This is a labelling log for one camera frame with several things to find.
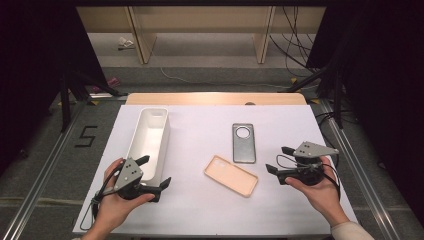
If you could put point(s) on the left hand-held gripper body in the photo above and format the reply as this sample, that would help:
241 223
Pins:
128 173

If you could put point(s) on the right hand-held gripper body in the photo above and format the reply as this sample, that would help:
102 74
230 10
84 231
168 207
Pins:
311 150

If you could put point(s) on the white plastic storage box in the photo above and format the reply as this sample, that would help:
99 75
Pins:
148 140

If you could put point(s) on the peach phone case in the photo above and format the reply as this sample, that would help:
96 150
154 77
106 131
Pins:
230 175

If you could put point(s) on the person's left hand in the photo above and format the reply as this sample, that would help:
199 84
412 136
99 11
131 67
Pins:
113 206

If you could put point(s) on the person's right hand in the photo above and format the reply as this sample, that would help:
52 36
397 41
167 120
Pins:
323 196

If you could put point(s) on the yellow tape piece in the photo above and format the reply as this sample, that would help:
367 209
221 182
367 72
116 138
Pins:
315 100
94 102
293 80

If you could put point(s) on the black metal stand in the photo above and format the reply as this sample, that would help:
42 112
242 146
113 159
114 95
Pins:
338 100
65 106

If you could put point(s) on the white table sheet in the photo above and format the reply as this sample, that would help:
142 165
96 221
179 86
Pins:
200 140

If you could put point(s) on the pink packet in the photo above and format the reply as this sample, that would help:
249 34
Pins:
113 81

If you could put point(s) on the dark curtain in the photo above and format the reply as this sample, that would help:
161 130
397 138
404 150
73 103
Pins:
33 66
383 83

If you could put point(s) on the crumpled white paper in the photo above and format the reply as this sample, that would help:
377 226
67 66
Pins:
125 43

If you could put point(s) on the light wooden shelf unit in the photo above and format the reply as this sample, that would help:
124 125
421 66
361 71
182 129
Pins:
200 20

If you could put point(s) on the aluminium floor rail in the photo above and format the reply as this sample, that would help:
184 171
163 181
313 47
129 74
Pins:
366 186
36 186

